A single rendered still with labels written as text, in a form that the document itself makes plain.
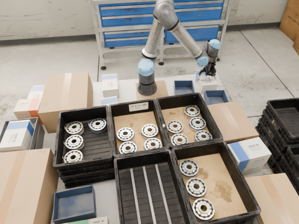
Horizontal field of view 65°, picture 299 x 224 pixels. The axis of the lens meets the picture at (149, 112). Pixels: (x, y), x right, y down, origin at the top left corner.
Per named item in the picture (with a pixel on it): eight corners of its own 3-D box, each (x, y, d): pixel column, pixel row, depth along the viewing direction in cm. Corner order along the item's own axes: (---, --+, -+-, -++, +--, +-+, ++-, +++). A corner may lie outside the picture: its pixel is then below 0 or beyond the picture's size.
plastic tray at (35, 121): (8, 126, 154) (5, 120, 150) (40, 122, 156) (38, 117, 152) (-4, 161, 135) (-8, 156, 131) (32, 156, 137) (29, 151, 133)
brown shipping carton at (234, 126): (201, 121, 168) (205, 105, 156) (230, 117, 170) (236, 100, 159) (218, 156, 147) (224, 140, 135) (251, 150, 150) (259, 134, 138)
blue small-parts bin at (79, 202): (56, 226, 119) (52, 221, 114) (58, 198, 129) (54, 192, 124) (96, 217, 122) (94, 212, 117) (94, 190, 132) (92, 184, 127)
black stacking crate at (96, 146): (64, 124, 152) (59, 112, 144) (110, 118, 156) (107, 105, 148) (59, 179, 125) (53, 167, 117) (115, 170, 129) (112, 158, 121)
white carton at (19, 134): (15, 130, 150) (9, 121, 144) (34, 129, 151) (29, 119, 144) (5, 157, 136) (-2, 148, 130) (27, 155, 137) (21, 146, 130)
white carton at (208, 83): (194, 79, 202) (195, 70, 196) (208, 78, 203) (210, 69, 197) (200, 94, 188) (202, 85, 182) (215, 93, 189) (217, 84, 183)
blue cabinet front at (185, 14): (164, 43, 320) (166, 0, 280) (216, 39, 325) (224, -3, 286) (164, 44, 318) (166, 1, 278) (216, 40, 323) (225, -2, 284)
